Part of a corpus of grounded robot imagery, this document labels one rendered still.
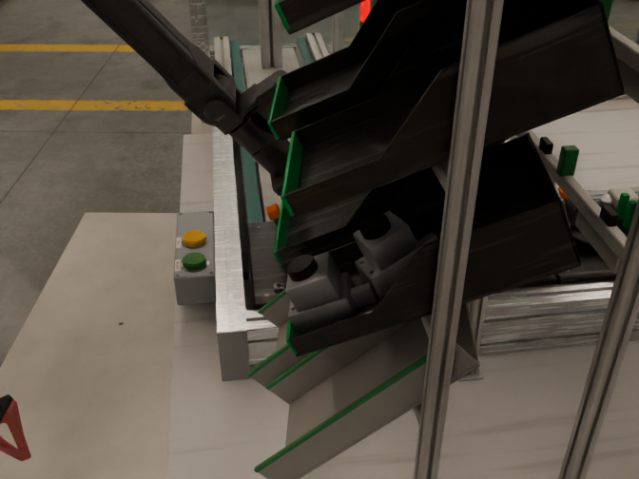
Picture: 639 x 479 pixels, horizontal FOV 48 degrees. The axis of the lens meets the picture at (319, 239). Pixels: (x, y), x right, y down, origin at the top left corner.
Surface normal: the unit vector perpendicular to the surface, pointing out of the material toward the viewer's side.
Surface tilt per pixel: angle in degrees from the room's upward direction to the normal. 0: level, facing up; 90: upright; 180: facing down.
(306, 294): 90
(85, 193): 0
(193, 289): 90
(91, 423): 0
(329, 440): 90
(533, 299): 0
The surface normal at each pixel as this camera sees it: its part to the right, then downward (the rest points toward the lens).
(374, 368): -0.71, -0.60
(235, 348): 0.14, 0.55
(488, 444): 0.00, -0.83
